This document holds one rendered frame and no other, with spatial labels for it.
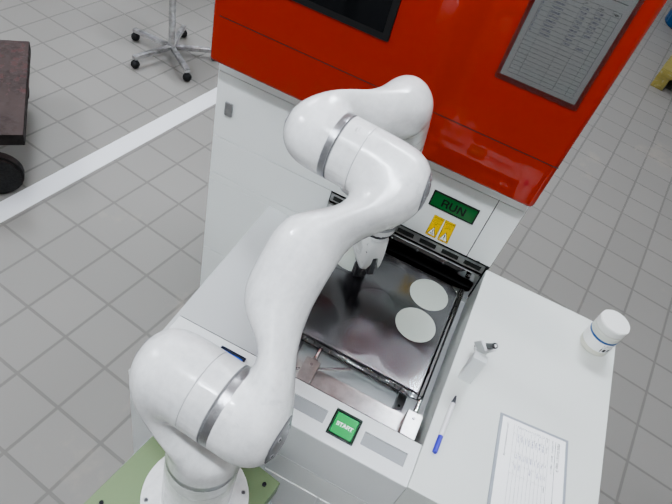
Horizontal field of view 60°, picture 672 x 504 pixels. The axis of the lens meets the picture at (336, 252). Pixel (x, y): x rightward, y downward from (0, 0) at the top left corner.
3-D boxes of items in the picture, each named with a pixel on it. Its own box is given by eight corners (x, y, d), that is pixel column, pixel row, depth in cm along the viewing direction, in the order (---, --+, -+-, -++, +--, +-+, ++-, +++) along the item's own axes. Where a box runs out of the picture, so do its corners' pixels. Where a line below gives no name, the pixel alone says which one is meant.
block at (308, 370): (304, 362, 129) (307, 354, 127) (318, 369, 128) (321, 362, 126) (288, 390, 123) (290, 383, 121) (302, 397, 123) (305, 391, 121)
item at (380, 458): (177, 351, 130) (179, 314, 120) (400, 472, 123) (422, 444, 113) (151, 383, 124) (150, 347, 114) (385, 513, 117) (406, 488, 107)
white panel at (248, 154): (213, 171, 171) (225, 48, 143) (468, 297, 161) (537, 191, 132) (207, 177, 169) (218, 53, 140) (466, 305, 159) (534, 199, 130)
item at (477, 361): (462, 357, 129) (487, 322, 119) (478, 365, 128) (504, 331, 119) (455, 378, 125) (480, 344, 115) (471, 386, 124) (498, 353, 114)
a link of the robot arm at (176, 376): (212, 508, 87) (231, 436, 71) (114, 440, 91) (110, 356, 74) (256, 444, 96) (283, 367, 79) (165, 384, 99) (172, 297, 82)
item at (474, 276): (322, 224, 163) (330, 199, 157) (467, 295, 158) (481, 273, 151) (320, 227, 162) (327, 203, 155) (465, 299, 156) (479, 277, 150)
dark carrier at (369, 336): (340, 232, 156) (340, 230, 156) (458, 290, 152) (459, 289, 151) (279, 322, 133) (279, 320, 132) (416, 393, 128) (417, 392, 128)
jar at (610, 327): (581, 327, 143) (602, 304, 136) (608, 340, 142) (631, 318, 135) (577, 348, 138) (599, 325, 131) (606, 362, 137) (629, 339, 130)
